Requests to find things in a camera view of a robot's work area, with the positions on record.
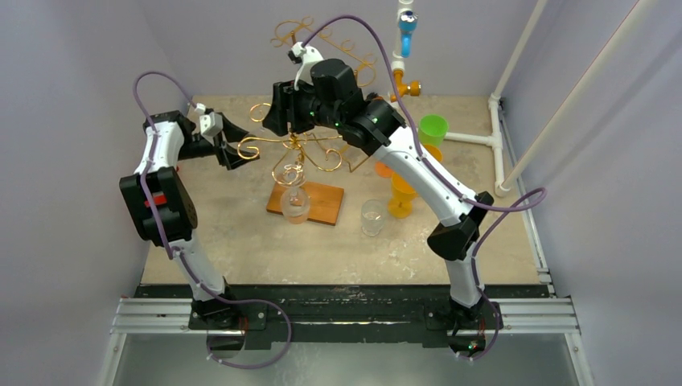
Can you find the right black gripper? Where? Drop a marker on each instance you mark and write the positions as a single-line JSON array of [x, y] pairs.
[[285, 108]]

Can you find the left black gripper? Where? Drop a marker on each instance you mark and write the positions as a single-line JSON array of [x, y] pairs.
[[229, 156]]

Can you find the clear stemmed glass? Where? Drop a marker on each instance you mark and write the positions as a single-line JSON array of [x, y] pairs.
[[294, 201]]

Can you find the gold swirl wine glass rack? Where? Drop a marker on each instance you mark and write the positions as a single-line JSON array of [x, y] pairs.
[[325, 200]]

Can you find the yellow goblet front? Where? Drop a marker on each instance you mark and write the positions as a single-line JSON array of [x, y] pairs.
[[400, 205]]

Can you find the yellow goblet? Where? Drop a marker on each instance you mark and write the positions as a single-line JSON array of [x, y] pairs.
[[434, 152], [400, 205]]

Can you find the red plastic goblet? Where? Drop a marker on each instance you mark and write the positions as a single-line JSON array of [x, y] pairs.
[[159, 200]]

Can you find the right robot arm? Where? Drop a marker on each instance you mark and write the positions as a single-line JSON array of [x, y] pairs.
[[331, 98]]

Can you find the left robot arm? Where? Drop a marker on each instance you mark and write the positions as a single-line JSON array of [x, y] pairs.
[[161, 207]]

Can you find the orange plastic goblet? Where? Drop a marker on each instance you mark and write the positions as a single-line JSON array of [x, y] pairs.
[[383, 170]]

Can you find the small clear tumbler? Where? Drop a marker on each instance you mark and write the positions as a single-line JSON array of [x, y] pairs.
[[372, 217]]

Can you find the orange faucet tap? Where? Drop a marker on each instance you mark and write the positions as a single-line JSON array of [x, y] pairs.
[[411, 89]]

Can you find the green plastic cup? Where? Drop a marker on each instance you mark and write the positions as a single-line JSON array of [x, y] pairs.
[[432, 130]]

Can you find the yellow goblet rear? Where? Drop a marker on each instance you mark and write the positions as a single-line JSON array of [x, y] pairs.
[[434, 152]]

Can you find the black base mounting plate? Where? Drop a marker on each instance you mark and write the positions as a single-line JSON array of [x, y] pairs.
[[270, 314]]

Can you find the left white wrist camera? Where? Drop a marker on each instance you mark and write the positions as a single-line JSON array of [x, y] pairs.
[[210, 122]]

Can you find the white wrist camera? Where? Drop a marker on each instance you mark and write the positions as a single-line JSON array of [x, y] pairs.
[[210, 122], [306, 57]]

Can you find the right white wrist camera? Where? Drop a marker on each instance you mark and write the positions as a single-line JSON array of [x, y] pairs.
[[306, 57]]

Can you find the white pvc pipe frame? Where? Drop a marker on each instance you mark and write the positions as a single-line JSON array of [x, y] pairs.
[[495, 139]]

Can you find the aluminium rail frame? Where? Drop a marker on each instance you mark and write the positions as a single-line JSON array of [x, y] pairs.
[[418, 319]]

